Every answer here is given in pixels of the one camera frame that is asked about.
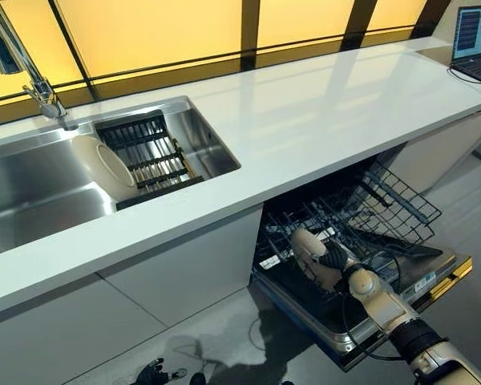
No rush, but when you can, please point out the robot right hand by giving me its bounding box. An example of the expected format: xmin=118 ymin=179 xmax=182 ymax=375
xmin=300 ymin=240 xmax=362 ymax=284

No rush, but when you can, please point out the dishwasher door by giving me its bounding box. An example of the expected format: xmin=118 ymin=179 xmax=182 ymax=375
xmin=251 ymin=243 xmax=474 ymax=368

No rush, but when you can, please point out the chrome kitchen faucet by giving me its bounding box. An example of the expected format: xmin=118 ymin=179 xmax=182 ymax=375
xmin=0 ymin=0 xmax=79 ymax=132

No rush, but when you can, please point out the white cabinet door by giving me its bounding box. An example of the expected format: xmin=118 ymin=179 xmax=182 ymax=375
xmin=97 ymin=207 xmax=264 ymax=326
xmin=0 ymin=272 xmax=168 ymax=385

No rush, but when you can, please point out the white cabinet side panel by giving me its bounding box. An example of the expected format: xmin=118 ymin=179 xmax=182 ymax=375
xmin=387 ymin=107 xmax=481 ymax=194

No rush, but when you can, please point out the open laptop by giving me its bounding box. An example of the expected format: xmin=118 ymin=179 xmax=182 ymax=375
xmin=450 ymin=6 xmax=481 ymax=87

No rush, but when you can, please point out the yellow backlit window wall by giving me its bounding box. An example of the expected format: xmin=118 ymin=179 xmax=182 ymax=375
xmin=0 ymin=0 xmax=452 ymax=118

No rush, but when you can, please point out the black wire dishwasher rack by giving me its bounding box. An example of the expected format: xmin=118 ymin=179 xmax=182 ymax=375
xmin=258 ymin=158 xmax=443 ymax=284

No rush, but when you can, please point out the cream ceramic plate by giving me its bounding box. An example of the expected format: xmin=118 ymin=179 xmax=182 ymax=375
xmin=290 ymin=228 xmax=344 ymax=292
xmin=72 ymin=135 xmax=139 ymax=201

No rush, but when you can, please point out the stainless steel sink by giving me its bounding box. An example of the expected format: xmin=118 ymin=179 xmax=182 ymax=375
xmin=0 ymin=95 xmax=242 ymax=260

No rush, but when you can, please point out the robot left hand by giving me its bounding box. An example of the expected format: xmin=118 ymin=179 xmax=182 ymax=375
xmin=134 ymin=358 xmax=172 ymax=385

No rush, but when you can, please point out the black dish rack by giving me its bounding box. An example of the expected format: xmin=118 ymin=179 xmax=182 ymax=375
xmin=94 ymin=110 xmax=206 ymax=212

